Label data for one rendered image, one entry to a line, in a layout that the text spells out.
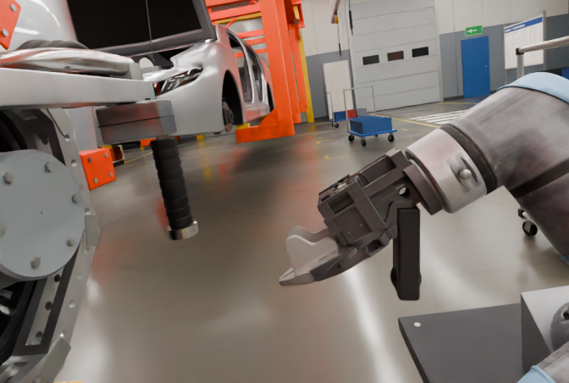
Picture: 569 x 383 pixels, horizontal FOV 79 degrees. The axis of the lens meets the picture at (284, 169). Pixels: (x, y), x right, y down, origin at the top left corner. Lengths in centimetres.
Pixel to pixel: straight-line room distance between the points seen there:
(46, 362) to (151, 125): 37
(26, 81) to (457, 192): 41
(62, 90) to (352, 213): 32
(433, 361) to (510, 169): 62
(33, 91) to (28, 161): 8
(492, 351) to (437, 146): 68
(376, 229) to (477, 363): 61
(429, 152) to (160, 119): 34
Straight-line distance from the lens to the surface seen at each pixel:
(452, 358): 96
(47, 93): 38
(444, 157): 39
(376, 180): 40
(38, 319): 70
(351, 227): 40
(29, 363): 66
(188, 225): 53
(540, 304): 88
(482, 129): 41
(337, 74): 1184
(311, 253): 42
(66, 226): 44
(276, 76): 400
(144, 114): 50
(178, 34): 405
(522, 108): 42
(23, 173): 41
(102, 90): 45
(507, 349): 101
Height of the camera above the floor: 92
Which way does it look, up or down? 11 degrees down
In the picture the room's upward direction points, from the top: 9 degrees counter-clockwise
